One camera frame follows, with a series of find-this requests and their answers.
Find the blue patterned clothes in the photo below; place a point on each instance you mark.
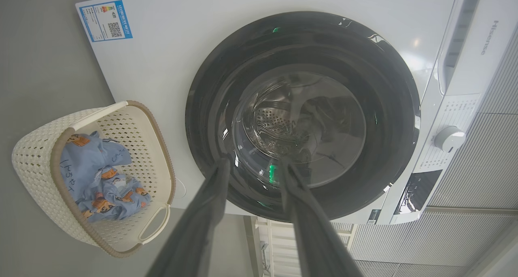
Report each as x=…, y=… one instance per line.
x=117, y=206
x=87, y=157

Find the cream perforated laundry basket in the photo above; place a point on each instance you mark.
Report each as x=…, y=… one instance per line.
x=36, y=163

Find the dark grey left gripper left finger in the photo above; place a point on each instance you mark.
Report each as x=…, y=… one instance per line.
x=194, y=236

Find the white washing machine dial knob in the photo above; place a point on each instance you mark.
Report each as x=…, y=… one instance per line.
x=449, y=139

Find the washing machine door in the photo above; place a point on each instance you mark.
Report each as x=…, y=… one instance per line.
x=364, y=66

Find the black washing machine display panel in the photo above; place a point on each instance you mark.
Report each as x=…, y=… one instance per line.
x=419, y=190

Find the white detergent drawer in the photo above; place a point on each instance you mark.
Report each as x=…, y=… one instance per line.
x=489, y=34

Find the white washing machine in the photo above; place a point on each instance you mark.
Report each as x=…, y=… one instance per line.
x=162, y=66

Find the round drain filter cover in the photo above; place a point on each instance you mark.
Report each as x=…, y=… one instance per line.
x=183, y=188

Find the blue energy label sticker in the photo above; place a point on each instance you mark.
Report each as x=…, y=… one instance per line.
x=106, y=21

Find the stainless steel washing machine drum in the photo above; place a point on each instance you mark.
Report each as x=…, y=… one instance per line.
x=279, y=127

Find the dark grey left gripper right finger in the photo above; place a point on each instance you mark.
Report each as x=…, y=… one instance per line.
x=319, y=244

